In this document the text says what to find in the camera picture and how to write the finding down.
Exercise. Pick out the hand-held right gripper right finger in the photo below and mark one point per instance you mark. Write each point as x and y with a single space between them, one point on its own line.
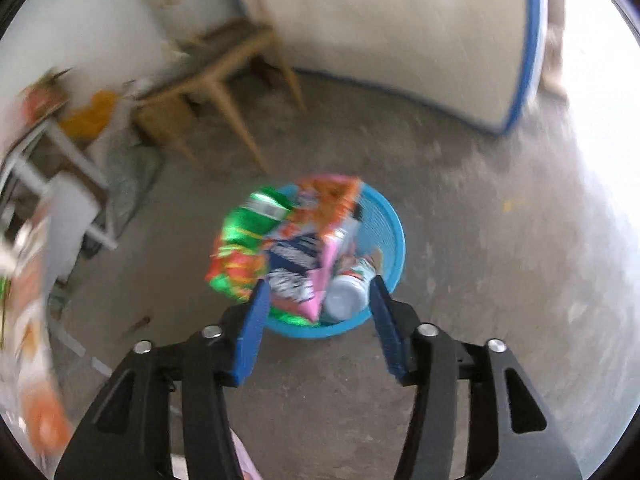
387 335

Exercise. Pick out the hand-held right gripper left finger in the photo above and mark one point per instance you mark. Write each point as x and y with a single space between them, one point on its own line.
250 340

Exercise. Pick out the red cap plastic bottle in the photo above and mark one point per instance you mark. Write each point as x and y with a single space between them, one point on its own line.
347 290

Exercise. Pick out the dark blue snack bag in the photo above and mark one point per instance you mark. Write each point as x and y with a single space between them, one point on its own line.
295 260

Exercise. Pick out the large green snack bag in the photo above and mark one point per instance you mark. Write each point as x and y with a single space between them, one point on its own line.
240 245

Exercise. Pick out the blue plastic basket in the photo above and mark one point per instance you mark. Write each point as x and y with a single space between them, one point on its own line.
385 230

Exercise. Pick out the large orange pink snack bag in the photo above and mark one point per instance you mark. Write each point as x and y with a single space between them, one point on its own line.
325 205

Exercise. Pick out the white metal rack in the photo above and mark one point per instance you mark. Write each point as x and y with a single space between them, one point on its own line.
75 180

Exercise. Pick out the yellow plastic bag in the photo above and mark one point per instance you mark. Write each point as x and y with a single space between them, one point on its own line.
90 115

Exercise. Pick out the wooden chair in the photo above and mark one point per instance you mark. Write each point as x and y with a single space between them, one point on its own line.
220 65

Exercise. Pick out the white mattress blue edge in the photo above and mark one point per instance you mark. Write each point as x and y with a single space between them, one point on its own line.
400 35

